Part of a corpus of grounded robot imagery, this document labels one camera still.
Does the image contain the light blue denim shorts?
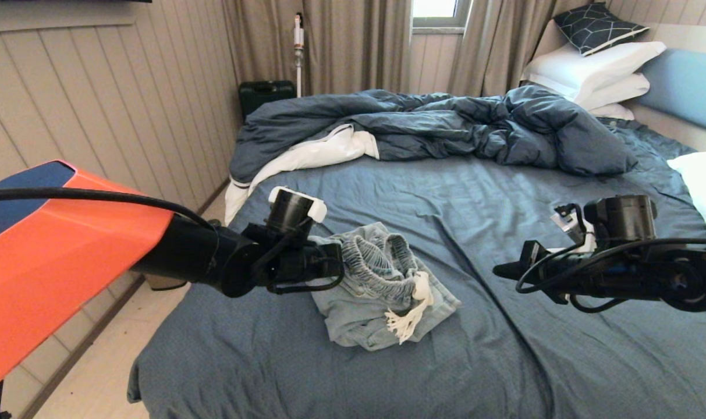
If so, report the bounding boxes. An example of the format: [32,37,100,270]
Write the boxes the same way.
[309,222,463,352]

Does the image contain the blue bed sheet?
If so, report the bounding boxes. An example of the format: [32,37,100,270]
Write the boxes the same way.
[126,119,706,419]

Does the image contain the dark blue white-lined duvet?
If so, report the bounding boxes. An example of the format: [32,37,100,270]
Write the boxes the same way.
[223,86,638,225]

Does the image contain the plump white pillow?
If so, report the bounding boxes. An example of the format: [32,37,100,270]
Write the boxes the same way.
[667,151,706,239]

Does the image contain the small white pillow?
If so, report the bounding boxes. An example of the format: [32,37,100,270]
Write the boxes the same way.
[586,103,634,121]

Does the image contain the black hard suitcase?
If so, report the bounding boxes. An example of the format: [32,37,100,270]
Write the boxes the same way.
[238,80,297,123]

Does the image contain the flat white pillow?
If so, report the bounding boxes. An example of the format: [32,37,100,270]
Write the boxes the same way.
[574,73,650,112]

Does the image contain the large white pillow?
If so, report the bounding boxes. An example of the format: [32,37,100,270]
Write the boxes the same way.
[521,41,666,104]

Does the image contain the white stick vacuum cleaner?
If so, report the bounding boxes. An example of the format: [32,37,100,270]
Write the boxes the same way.
[293,13,305,98]

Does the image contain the narrow beige curtain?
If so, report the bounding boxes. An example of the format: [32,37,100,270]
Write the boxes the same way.
[448,0,563,98]

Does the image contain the wide beige curtain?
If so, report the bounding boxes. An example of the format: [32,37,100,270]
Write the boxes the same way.
[222,0,413,97]

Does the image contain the light blue padded headboard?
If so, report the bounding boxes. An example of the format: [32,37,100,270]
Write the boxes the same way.
[638,48,706,137]

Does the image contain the dark geometric patterned cushion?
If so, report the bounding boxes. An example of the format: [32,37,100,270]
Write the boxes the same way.
[553,2,650,57]

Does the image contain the left wrist camera white cap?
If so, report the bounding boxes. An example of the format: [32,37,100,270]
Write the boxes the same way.
[268,186,328,237]

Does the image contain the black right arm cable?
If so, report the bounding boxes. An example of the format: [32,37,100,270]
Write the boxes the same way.
[515,236,706,315]

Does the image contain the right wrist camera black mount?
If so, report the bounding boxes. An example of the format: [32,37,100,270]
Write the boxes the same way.
[551,194,659,258]

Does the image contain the beige bed frame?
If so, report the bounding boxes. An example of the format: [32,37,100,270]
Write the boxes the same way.
[533,22,706,153]

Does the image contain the window with grey frame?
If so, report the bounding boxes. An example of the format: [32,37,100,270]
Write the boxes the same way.
[412,0,473,33]

